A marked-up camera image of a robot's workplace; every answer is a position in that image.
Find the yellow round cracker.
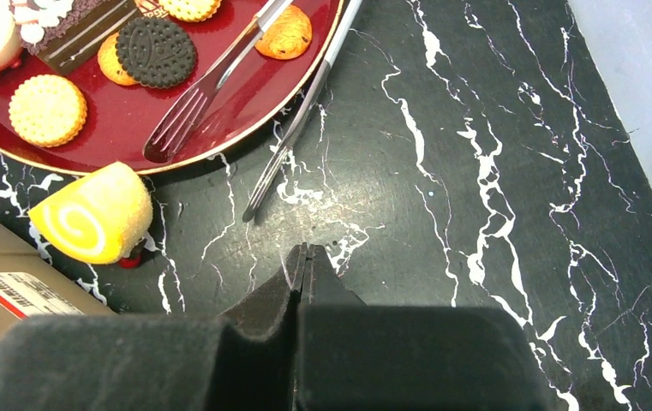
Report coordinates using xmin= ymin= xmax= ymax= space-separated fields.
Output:
xmin=8 ymin=74 xmax=87 ymax=148

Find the yellow swirl roll cake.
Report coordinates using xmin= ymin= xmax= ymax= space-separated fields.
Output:
xmin=28 ymin=162 xmax=153 ymax=265

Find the dark chocolate sandwich cookie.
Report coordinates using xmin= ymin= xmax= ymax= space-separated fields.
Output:
xmin=116 ymin=17 xmax=197 ymax=89

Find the yellow cracker under chocolate cookie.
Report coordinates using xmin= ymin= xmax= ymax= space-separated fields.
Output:
xmin=97 ymin=33 xmax=138 ymax=86

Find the dark red round tray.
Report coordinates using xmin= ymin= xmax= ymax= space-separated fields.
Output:
xmin=0 ymin=0 xmax=344 ymax=175

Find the yellow cracker top edge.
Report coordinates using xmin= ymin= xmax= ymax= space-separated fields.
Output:
xmin=159 ymin=0 xmax=222 ymax=22

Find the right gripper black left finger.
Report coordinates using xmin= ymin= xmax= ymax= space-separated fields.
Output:
xmin=212 ymin=244 xmax=308 ymax=410

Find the chocolate chip cookie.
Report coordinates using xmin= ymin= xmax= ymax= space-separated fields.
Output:
xmin=255 ymin=5 xmax=313 ymax=60

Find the chocolate layer cake slice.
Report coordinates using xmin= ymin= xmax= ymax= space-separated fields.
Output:
xmin=9 ymin=0 xmax=142 ymax=75

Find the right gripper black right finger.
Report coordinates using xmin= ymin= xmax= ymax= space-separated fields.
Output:
xmin=296 ymin=244 xmax=549 ymax=410

